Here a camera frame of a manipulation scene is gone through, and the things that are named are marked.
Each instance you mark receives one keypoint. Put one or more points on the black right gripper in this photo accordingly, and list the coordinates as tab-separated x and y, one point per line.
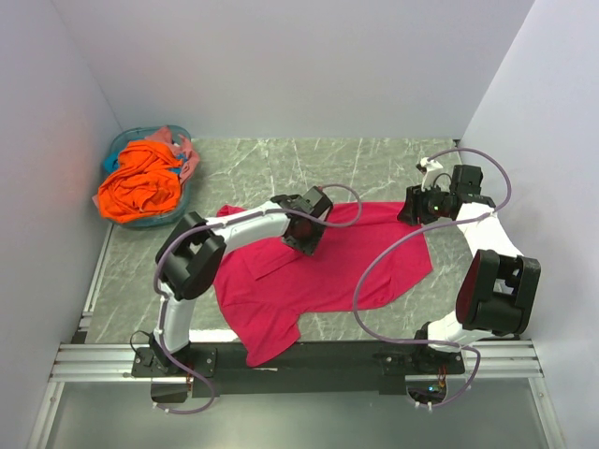
414	206

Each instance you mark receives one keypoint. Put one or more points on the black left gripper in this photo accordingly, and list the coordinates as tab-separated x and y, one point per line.
307	247

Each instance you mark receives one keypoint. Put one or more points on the red t shirt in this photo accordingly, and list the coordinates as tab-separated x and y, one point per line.
263	289

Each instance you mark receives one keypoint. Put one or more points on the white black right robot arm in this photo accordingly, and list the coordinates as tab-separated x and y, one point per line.
497	295

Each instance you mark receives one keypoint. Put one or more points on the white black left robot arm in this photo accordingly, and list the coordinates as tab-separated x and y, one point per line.
188	262

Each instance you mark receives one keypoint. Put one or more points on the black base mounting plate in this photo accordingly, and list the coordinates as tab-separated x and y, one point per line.
366	365

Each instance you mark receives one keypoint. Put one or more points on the orange t shirt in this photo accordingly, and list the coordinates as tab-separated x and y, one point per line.
145	185

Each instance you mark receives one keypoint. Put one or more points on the pink t shirt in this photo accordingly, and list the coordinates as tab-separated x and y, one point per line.
181	146

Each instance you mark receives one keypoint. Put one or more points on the blue garment in basket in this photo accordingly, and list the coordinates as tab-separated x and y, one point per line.
111	163

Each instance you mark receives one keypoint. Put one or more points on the teal plastic laundry basket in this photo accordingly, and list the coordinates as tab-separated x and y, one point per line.
117	145

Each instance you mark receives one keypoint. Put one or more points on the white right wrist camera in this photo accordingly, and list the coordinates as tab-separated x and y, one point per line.
430	169

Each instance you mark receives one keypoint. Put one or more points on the aluminium frame rail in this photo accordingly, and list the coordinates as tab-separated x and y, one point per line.
105	363

